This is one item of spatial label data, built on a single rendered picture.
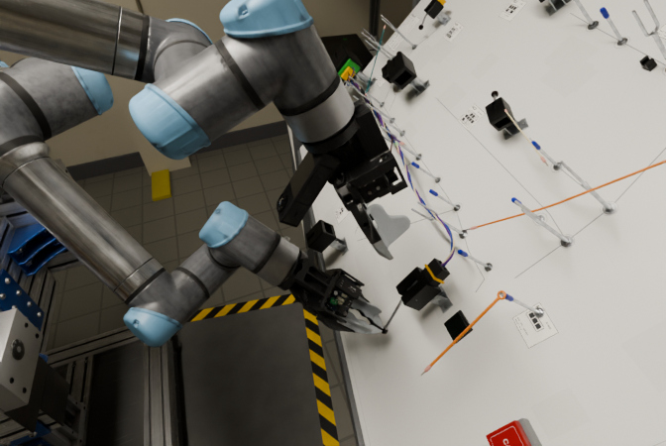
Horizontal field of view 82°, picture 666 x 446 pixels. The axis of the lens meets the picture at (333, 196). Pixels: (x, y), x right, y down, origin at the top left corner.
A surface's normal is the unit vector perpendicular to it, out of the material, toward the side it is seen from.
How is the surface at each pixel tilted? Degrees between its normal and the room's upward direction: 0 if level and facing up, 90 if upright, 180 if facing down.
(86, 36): 72
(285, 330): 0
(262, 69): 79
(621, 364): 48
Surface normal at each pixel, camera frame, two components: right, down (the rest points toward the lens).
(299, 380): -0.04, -0.76
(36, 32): 0.35, 0.65
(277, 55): 0.20, 0.48
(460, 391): -0.76, -0.40
